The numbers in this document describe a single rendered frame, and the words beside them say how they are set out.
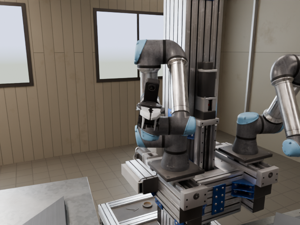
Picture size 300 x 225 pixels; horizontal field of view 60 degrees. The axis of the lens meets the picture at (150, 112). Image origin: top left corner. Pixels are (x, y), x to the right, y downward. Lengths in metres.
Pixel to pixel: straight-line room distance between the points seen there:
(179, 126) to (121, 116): 3.49
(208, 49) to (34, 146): 3.34
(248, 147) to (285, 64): 0.53
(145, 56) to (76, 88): 3.05
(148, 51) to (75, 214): 0.74
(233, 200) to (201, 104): 0.61
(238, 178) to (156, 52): 0.88
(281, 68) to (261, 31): 3.50
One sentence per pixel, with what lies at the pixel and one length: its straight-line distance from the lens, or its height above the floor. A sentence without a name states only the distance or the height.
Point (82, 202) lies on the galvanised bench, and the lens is 1.12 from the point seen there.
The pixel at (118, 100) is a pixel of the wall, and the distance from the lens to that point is 4.41.
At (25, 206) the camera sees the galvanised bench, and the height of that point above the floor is 1.05.
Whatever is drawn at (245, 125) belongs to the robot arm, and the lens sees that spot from 1.60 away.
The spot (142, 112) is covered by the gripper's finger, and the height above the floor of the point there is 1.46.
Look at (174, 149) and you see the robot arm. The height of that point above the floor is 1.15.
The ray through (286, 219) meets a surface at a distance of 1.45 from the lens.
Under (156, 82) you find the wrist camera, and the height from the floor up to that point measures 1.53.
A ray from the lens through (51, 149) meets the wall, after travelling 4.38.
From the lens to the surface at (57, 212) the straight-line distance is 1.04.
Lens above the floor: 1.63
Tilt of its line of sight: 13 degrees down
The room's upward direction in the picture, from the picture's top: straight up
